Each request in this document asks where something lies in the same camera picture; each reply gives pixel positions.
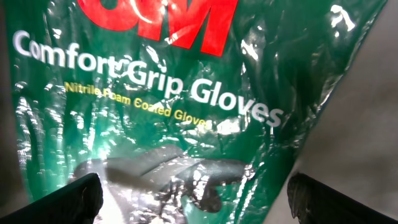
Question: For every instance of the grey plastic shopping basket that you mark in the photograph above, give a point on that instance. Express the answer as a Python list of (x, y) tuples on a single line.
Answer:
[(353, 146)]

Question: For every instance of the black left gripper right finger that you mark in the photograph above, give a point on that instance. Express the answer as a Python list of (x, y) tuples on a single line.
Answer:
[(313, 202)]

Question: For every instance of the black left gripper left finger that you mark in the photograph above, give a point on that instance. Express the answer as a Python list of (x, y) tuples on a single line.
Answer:
[(77, 202)]

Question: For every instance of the green glove package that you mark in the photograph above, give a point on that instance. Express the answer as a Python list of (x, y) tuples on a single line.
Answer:
[(188, 111)]

